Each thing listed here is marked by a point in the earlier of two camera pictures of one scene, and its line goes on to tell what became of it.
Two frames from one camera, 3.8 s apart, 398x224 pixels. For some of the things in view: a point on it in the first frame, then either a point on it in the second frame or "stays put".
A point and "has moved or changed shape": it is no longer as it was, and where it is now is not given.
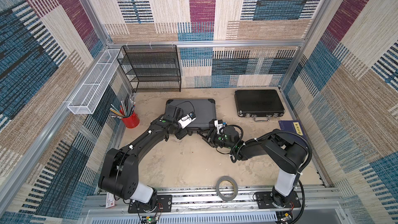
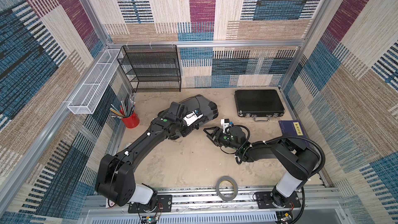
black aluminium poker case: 260,104 stays put
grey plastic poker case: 204,109 has moved or changed shape
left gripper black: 183,134 → 190,129
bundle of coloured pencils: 126,109 stays put
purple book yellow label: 295,126 stays put
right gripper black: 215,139 stays put
